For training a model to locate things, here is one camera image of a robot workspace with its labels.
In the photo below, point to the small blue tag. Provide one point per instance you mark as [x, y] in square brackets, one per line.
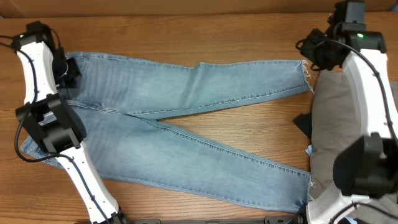
[309, 150]

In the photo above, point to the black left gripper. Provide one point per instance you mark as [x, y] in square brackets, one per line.
[72, 81]

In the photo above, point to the black cloth piece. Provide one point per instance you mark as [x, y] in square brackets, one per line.
[304, 123]

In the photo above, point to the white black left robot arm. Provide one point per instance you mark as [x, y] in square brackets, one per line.
[51, 122]

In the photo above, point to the grey folded shorts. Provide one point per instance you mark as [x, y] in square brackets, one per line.
[332, 130]

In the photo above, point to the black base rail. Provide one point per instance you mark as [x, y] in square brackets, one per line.
[284, 219]

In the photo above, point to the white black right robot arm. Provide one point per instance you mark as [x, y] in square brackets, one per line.
[365, 66]

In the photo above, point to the brown cardboard back panel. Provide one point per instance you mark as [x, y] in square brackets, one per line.
[85, 8]

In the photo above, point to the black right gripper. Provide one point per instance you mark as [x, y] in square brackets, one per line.
[306, 49]

